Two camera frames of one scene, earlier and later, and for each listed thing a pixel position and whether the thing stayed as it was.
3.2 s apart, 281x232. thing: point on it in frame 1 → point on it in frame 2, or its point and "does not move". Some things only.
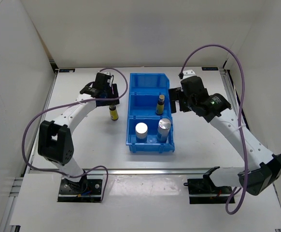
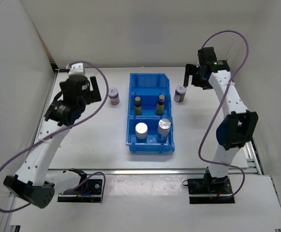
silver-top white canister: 141,132 does not move
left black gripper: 115,94 → 94,95
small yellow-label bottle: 114,114 → 138,110
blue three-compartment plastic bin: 144,90 does not move
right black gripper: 175,94 → 190,70
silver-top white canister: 164,126 does not move
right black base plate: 201,191 does not move
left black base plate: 89,189 does not move
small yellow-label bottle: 160,106 does not move
